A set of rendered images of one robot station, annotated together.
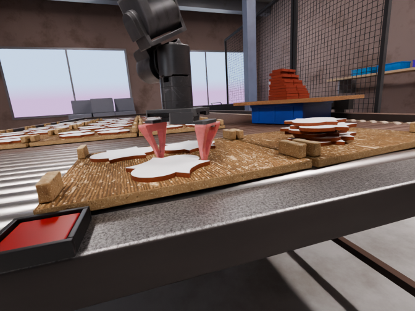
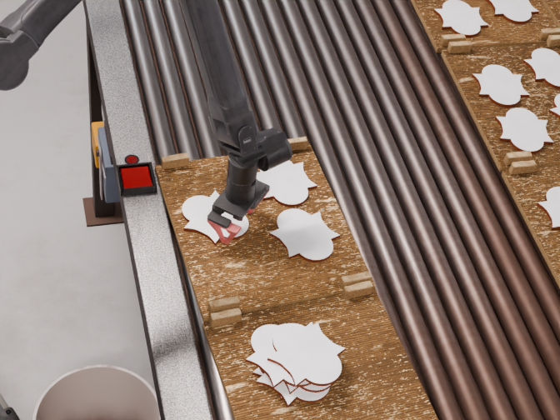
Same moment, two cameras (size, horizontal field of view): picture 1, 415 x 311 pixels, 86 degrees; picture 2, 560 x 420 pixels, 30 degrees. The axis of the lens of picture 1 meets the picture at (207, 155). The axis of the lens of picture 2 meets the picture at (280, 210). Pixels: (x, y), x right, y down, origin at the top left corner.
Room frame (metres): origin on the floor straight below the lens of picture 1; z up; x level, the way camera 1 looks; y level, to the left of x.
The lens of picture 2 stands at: (0.40, -1.36, 2.52)
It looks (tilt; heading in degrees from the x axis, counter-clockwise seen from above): 47 degrees down; 86
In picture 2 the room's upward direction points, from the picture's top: 9 degrees clockwise
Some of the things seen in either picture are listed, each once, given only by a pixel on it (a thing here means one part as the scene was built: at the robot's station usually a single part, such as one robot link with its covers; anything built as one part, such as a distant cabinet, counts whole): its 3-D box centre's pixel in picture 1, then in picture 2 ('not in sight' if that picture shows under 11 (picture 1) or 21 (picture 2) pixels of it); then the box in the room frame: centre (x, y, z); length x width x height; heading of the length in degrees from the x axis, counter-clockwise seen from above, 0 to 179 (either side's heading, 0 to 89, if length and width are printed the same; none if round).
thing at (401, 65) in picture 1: (393, 67); not in sight; (3.24, -2.62, 1.38); 0.31 x 0.22 x 0.10; 19
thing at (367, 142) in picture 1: (322, 138); (327, 394); (0.61, -0.32, 0.93); 0.41 x 0.35 x 0.02; 111
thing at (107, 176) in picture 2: not in sight; (120, 164); (0.14, 0.36, 0.77); 0.14 x 0.11 x 0.18; 106
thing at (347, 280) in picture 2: (228, 134); (355, 280); (0.66, -0.07, 0.95); 0.06 x 0.02 x 0.03; 20
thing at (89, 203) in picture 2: not in sight; (100, 112); (0.00, 0.89, 0.43); 0.12 x 0.12 x 0.85; 16
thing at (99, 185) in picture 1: (175, 160); (260, 225); (0.47, 0.07, 0.93); 0.41 x 0.35 x 0.02; 110
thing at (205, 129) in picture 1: (196, 137); (229, 223); (0.41, 0.02, 0.98); 0.07 x 0.07 x 0.09; 65
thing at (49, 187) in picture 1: (49, 186); (174, 161); (0.28, 0.21, 0.95); 0.06 x 0.02 x 0.03; 20
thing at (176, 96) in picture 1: (176, 98); (240, 187); (0.42, 0.05, 1.05); 0.10 x 0.07 x 0.07; 65
